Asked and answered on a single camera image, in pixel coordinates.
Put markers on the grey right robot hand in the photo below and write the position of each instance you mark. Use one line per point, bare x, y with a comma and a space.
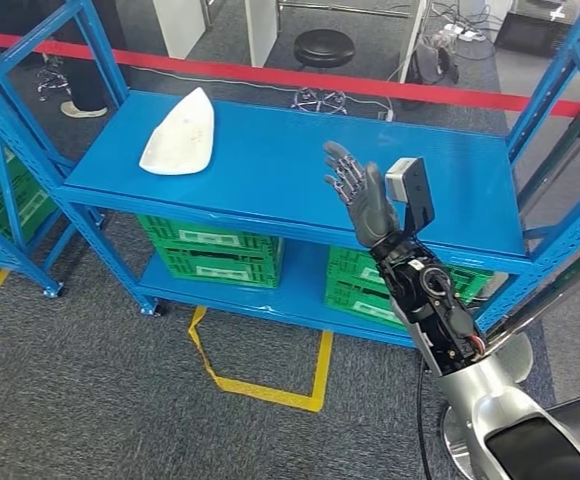
370, 212

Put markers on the white plastic shell part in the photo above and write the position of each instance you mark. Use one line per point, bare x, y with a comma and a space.
180, 139

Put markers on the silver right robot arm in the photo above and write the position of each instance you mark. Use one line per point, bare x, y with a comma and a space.
480, 404

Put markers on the chrome stool base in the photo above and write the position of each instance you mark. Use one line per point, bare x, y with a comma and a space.
319, 100
52, 79

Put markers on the black bag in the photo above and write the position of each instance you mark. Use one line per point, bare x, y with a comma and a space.
433, 63

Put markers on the black round stool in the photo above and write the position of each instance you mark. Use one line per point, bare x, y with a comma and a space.
324, 48

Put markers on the white power strip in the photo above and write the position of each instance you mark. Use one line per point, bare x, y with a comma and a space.
462, 32

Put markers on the white desk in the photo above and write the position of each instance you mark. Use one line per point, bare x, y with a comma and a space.
177, 26
260, 30

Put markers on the red barrier belt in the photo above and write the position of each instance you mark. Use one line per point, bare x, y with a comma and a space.
220, 69

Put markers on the black case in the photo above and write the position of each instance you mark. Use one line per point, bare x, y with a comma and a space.
530, 33

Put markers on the person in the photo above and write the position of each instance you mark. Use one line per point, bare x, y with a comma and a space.
88, 83

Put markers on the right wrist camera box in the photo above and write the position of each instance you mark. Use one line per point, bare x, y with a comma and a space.
415, 192

